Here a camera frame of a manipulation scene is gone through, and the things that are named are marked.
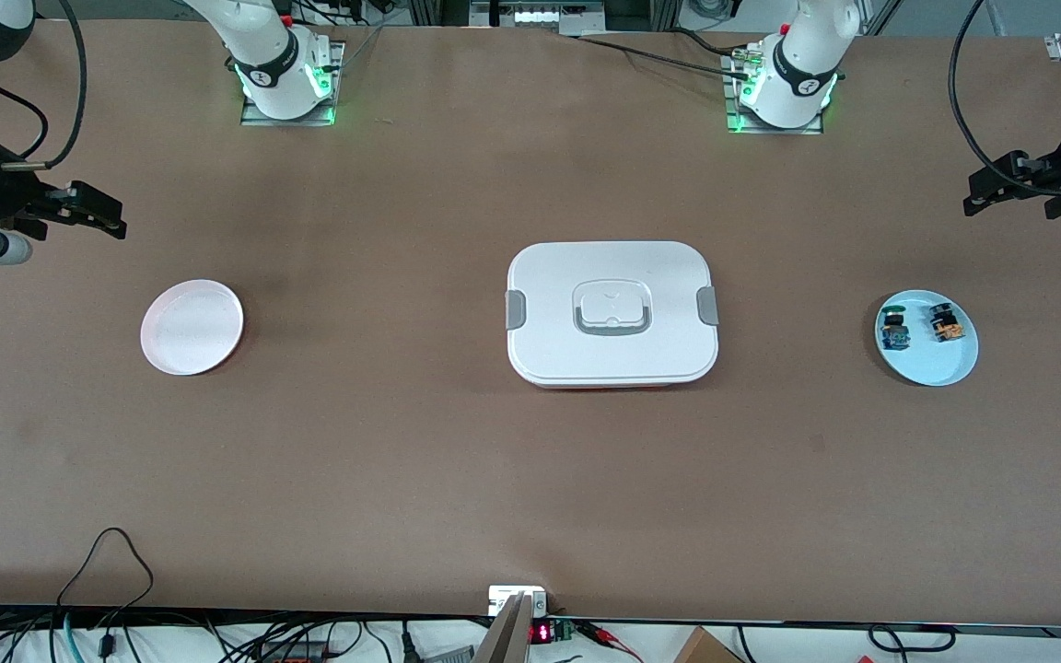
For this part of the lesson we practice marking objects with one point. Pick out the white lunch box grey clips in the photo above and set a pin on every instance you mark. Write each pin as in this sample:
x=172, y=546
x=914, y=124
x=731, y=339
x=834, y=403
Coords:
x=613, y=276

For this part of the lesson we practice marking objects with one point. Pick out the brown cardboard box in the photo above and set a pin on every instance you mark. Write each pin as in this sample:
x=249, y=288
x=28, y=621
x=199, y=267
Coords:
x=705, y=649

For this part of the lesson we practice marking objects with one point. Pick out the blue switch with green cap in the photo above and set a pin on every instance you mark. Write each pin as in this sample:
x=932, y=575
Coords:
x=895, y=330

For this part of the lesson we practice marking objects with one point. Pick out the pink round plate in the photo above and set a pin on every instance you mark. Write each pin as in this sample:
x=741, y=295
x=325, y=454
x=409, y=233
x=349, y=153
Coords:
x=192, y=327

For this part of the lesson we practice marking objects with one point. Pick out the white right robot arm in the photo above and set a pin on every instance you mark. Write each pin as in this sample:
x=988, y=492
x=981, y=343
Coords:
x=268, y=55

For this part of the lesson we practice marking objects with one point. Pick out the light blue round plate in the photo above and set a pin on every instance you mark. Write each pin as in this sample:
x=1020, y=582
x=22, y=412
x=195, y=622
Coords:
x=931, y=364

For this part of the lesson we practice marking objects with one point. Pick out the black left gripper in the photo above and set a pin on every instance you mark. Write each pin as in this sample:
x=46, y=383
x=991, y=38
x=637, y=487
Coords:
x=1054, y=175

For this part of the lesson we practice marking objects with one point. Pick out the grey lit equipment box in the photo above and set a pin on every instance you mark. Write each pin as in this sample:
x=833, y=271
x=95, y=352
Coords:
x=540, y=14

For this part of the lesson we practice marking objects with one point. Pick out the small white device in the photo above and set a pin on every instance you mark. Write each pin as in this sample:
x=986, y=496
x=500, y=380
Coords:
x=503, y=597

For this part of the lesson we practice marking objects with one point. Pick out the orange and black switch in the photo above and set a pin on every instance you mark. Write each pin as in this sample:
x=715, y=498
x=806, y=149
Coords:
x=947, y=324

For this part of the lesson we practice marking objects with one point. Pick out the red digit display board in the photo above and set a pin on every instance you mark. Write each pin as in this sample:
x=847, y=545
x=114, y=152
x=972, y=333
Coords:
x=542, y=633

